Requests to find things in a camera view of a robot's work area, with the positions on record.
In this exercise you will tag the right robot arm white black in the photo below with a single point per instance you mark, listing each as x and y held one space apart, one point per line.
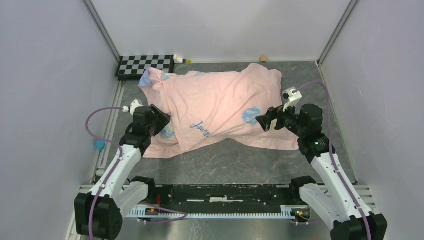
346 214

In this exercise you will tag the small blue object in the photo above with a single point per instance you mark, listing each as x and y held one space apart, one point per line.
99 145

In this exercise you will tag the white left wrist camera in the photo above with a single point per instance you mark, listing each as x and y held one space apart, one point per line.
136 103

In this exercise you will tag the black white checkerboard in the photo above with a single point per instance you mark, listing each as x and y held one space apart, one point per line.
132 67

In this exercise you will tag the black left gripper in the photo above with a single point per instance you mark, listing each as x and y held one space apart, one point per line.
162 119

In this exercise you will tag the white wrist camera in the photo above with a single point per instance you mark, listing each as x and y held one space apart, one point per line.
292 96
136 103

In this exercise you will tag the blue and pink printed pillowcase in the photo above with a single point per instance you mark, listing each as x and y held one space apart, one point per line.
209 107

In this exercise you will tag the small white block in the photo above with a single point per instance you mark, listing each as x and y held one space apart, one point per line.
178 59

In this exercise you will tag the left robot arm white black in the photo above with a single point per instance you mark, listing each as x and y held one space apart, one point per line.
99 213

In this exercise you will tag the white toothed cable duct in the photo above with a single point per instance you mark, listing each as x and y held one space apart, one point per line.
284 212

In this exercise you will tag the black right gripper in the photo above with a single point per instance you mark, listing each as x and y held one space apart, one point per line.
273 113

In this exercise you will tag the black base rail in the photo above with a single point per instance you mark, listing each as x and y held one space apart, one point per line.
224 198

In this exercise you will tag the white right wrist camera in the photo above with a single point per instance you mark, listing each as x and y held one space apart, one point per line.
292 96

